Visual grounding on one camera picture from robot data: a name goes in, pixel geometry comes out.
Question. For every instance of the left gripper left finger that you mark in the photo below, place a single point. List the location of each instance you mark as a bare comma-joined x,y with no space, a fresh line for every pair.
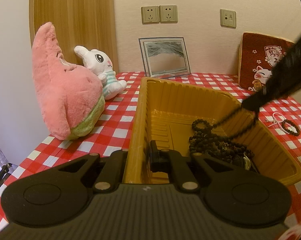
112,172

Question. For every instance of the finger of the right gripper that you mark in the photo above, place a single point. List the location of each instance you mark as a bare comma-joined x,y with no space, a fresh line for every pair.
285,80

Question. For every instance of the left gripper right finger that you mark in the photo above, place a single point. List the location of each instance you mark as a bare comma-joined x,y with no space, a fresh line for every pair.
175,166

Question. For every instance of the yellow plastic tray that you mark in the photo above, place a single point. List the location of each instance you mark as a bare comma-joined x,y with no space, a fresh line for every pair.
165,112

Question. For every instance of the brown lucky cat cushion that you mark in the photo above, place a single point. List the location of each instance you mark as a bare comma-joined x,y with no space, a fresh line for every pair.
258,54

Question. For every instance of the red white checkered tablecloth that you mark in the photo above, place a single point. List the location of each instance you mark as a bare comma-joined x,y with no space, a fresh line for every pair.
114,131

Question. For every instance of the pink starfish plush toy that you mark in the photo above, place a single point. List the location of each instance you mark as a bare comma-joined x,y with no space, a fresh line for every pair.
70,96

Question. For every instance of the framed sand picture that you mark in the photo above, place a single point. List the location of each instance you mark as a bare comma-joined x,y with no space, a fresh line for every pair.
164,57

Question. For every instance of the white bunny plush toy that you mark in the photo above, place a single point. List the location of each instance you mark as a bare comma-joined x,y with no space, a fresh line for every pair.
101,65

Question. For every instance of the wooden door panel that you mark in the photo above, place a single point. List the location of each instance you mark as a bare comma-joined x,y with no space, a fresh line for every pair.
88,23

